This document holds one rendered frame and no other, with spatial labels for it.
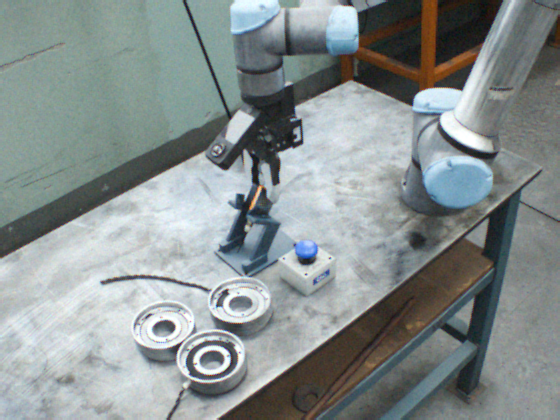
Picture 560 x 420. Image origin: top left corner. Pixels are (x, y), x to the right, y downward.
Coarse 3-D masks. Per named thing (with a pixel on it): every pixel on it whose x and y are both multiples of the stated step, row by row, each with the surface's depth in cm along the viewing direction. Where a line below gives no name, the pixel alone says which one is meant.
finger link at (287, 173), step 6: (282, 162) 110; (264, 168) 109; (282, 168) 111; (288, 168) 111; (294, 168) 112; (264, 174) 110; (282, 174) 111; (288, 174) 112; (294, 174) 113; (270, 180) 109; (282, 180) 112; (288, 180) 112; (270, 186) 110; (276, 186) 110; (282, 186) 112; (270, 192) 111; (276, 192) 111; (270, 198) 113; (276, 198) 112
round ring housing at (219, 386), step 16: (192, 336) 100; (208, 336) 101; (224, 336) 100; (208, 352) 99; (224, 352) 98; (224, 368) 95; (240, 368) 94; (192, 384) 94; (208, 384) 92; (224, 384) 93
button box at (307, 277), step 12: (324, 252) 112; (288, 264) 111; (300, 264) 110; (312, 264) 110; (324, 264) 110; (288, 276) 112; (300, 276) 109; (312, 276) 109; (324, 276) 111; (300, 288) 111; (312, 288) 110
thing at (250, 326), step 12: (216, 288) 108; (228, 288) 109; (252, 288) 109; (264, 288) 108; (216, 300) 107; (228, 300) 107; (240, 300) 109; (252, 300) 107; (264, 300) 108; (216, 312) 105; (228, 312) 105; (252, 312) 105; (264, 312) 103; (216, 324) 104; (228, 324) 102; (240, 324) 102; (252, 324) 102; (264, 324) 105
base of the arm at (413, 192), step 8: (408, 168) 128; (416, 168) 124; (408, 176) 127; (416, 176) 124; (408, 184) 127; (416, 184) 125; (408, 192) 127; (416, 192) 125; (424, 192) 124; (408, 200) 127; (416, 200) 125; (424, 200) 124; (432, 200) 123; (416, 208) 126; (424, 208) 125; (432, 208) 124; (440, 208) 123; (448, 208) 123; (464, 208) 125
